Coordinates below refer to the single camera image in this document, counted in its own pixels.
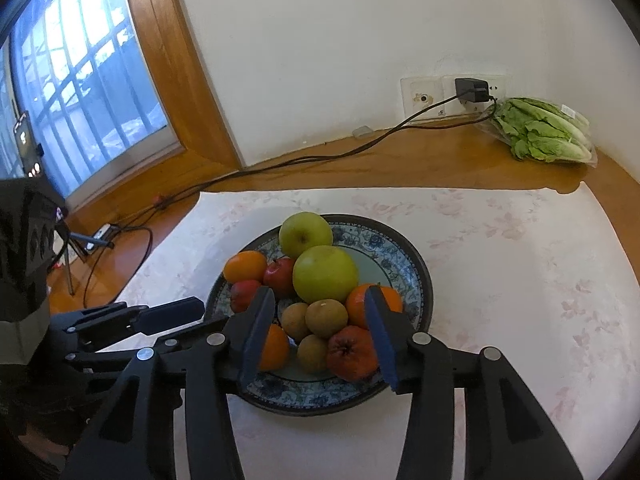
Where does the orange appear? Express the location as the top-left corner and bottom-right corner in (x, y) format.
(346, 283), (404, 331)
(257, 323), (291, 372)
(223, 250), (269, 284)

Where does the bagged green lettuce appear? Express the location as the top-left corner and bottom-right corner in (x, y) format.
(487, 97), (598, 165)

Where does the barred glass window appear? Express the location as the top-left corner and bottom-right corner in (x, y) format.
(0, 0), (171, 201)

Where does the small green apple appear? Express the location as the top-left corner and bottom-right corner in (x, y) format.
(278, 211), (334, 259)

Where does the white power strip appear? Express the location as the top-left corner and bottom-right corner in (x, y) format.
(85, 223), (118, 253)

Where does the small brown round fruit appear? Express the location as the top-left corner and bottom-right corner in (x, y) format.
(280, 302), (311, 343)
(297, 334), (330, 375)
(305, 299), (349, 339)

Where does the white power wall socket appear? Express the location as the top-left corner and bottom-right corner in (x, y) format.
(442, 75), (507, 117)

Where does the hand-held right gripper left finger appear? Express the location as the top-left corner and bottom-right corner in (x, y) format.
(60, 286), (277, 480)

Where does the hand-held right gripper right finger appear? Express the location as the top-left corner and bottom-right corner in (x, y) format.
(363, 285), (583, 480)

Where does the white floral tablecloth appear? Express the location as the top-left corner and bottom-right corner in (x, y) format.
(120, 182), (636, 480)

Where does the wooden window frame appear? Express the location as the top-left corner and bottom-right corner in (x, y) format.
(65, 0), (246, 226)

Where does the black plug-in charger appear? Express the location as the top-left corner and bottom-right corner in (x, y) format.
(455, 78), (490, 105)

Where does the white coaxial wall socket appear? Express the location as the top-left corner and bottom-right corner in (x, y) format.
(401, 77), (445, 121)

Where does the red apple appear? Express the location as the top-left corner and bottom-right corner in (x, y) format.
(326, 326), (381, 382)
(263, 258), (297, 297)
(229, 280), (263, 314)

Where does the phone tripod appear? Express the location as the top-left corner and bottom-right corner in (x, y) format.
(50, 220), (116, 297)

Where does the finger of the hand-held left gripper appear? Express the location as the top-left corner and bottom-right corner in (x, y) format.
(62, 296), (207, 342)
(65, 316), (237, 368)

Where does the blue patterned ceramic plate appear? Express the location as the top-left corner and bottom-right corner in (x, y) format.
(204, 214), (434, 416)

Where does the black charger cable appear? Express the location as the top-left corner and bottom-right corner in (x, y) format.
(82, 95), (501, 308)

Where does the large green apple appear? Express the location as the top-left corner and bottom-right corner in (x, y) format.
(292, 245), (360, 304)

